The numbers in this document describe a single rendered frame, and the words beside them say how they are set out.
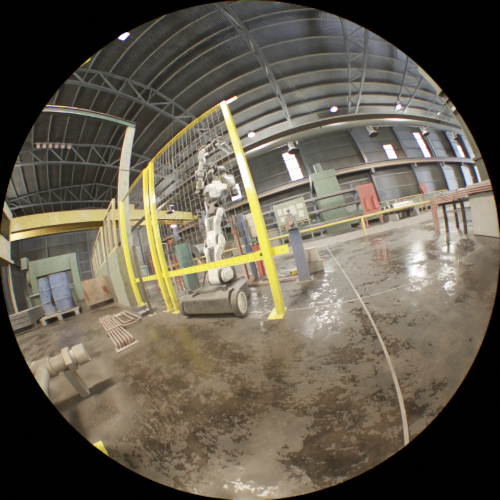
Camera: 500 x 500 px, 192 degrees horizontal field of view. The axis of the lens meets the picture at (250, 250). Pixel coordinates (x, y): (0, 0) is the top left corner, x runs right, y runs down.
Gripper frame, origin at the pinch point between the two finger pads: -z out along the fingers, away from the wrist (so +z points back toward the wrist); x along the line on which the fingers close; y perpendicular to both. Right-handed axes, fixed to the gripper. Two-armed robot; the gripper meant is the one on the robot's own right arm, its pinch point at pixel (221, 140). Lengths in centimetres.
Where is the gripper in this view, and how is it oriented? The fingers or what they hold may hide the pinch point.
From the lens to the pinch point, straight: 170.1
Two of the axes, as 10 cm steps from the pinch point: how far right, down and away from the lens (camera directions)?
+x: -4.6, -3.2, -8.3
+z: -8.7, 3.6, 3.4
